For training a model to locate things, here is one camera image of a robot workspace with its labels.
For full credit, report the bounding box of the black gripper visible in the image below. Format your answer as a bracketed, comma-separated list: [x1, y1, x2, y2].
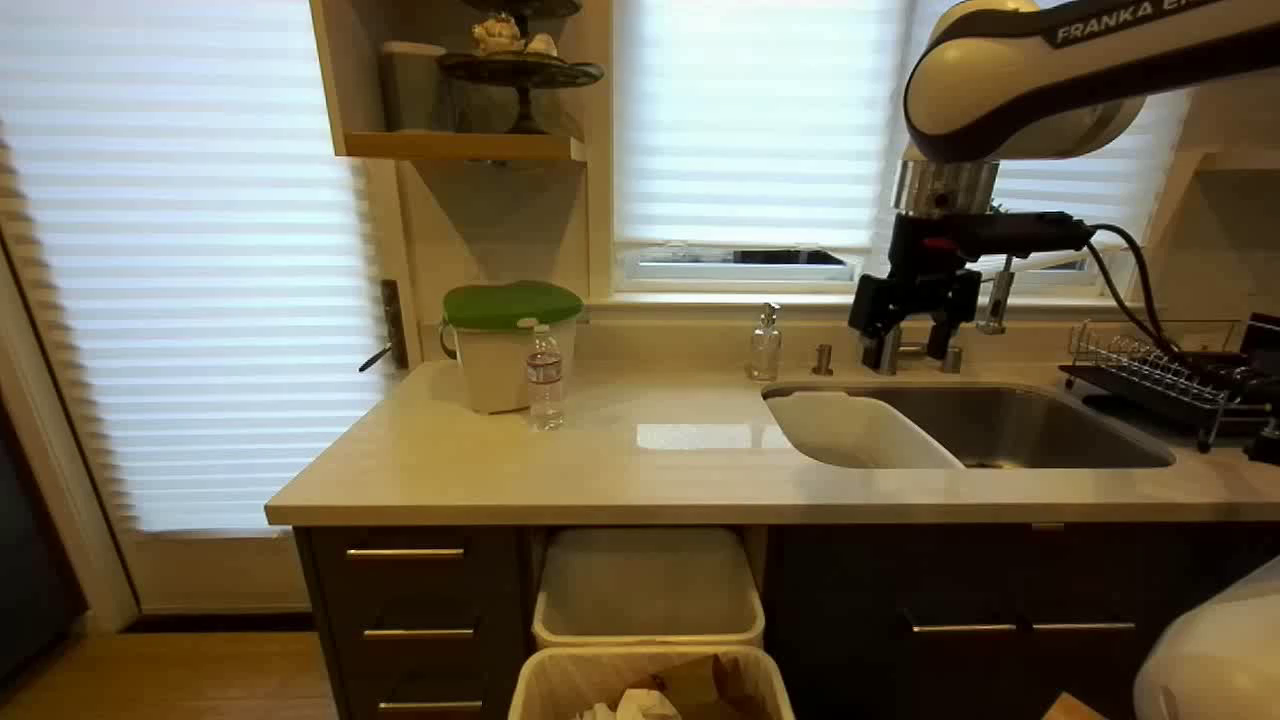
[843, 211, 991, 379]

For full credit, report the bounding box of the dark drawer cabinet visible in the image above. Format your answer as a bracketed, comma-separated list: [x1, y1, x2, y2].
[292, 523, 540, 720]

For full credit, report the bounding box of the white plastic wash basin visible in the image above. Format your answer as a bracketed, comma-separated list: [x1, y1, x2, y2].
[766, 387, 970, 474]

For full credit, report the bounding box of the dark sink cabinet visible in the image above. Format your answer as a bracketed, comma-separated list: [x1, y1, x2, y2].
[766, 523, 1280, 720]

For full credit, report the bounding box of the empty white bin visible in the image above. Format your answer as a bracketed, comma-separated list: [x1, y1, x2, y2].
[529, 523, 773, 657]

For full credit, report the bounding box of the clear plastic water bottle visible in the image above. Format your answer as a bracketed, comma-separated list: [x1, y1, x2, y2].
[520, 316, 571, 433]

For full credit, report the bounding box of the white container green lid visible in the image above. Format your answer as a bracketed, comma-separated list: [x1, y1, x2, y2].
[436, 277, 589, 419]

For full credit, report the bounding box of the brown cardboard piece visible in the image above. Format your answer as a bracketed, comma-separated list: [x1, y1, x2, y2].
[1041, 687, 1112, 720]

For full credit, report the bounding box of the black cake stand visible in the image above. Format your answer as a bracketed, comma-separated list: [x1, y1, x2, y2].
[436, 0, 607, 140]

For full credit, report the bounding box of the white decor on stand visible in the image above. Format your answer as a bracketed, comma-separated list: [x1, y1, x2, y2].
[467, 9, 565, 61]

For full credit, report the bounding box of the grey canister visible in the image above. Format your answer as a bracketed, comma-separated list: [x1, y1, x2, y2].
[375, 36, 454, 136]

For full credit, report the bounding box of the large white door blind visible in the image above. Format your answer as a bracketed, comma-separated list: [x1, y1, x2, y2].
[0, 0, 394, 538]

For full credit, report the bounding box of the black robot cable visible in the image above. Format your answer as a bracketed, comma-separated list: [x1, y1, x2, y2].
[1082, 219, 1193, 358]

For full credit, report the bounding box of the black wire dish rack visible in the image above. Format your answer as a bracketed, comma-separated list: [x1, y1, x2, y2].
[1062, 319, 1280, 456]

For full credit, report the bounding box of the chrome cabinet handle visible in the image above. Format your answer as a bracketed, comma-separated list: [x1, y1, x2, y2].
[1030, 617, 1141, 639]
[909, 617, 1025, 639]

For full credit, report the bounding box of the wooden wall shelf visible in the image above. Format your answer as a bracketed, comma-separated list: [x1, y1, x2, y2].
[305, 0, 594, 166]

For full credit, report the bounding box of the chrome drawer handle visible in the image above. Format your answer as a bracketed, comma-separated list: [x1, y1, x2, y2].
[341, 538, 471, 564]
[371, 695, 490, 714]
[356, 619, 480, 643]

